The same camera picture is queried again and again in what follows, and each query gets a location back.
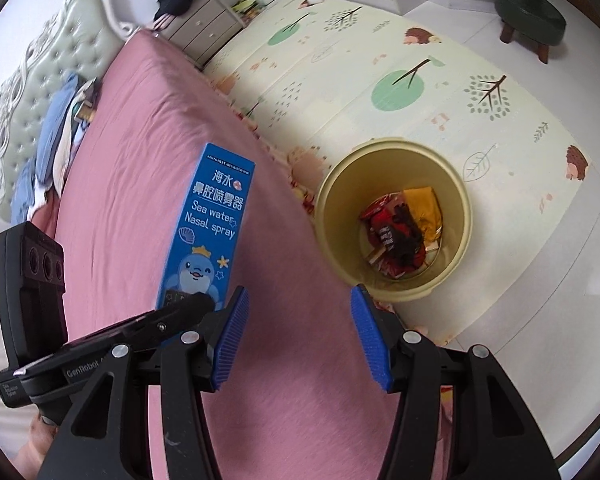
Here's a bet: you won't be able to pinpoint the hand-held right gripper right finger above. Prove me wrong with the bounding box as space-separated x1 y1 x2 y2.
350 285 563 480

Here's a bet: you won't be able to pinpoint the person's left hand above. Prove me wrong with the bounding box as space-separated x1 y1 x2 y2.
11 412 58 480

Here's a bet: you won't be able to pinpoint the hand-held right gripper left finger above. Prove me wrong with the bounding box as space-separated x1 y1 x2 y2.
40 286 251 480

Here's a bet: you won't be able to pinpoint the printed cream play mat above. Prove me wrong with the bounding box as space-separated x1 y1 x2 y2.
200 0 600 353

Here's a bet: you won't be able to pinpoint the yellow snack wrapper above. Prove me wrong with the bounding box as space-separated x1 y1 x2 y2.
402 186 444 245

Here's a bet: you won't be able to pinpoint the blue cardboard box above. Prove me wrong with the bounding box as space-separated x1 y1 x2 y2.
156 142 258 313

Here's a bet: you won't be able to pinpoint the yellow green toys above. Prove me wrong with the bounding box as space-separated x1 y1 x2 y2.
230 0 262 22

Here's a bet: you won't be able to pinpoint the grey wooden nightstand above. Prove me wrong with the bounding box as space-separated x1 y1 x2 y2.
157 0 246 68

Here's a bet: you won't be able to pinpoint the black crumpled wrapper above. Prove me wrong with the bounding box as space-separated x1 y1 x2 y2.
390 202 427 268

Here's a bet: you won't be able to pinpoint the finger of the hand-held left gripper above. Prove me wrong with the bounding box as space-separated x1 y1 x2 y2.
62 291 217 361

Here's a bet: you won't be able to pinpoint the yellow plastic bin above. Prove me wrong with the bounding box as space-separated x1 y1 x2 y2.
314 138 473 303

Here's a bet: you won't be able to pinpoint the crumpled red snack wrapper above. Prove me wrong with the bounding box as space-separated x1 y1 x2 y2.
359 192 431 279

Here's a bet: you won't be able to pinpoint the green round stool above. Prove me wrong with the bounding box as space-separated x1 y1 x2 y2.
494 0 567 65

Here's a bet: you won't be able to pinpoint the pink bed sheet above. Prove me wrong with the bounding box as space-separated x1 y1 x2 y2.
30 27 453 480

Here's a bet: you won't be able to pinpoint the tufted green headboard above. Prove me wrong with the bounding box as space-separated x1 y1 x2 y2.
0 0 142 222

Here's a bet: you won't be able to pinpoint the light blue cloth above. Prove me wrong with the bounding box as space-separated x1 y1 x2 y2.
10 160 48 226

